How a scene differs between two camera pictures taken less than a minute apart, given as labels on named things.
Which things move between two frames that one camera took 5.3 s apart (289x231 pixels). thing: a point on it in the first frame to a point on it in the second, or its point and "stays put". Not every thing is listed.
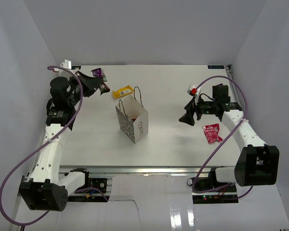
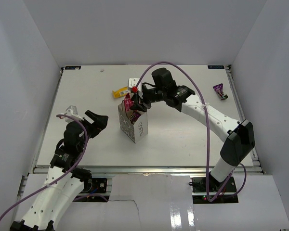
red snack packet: [211, 132] to [128, 102]
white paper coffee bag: [133, 117] stays put
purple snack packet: [98, 73] to [134, 116]
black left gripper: [90, 83] to [100, 122]
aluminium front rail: [143, 171] stays put
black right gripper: [188, 117] to [137, 105]
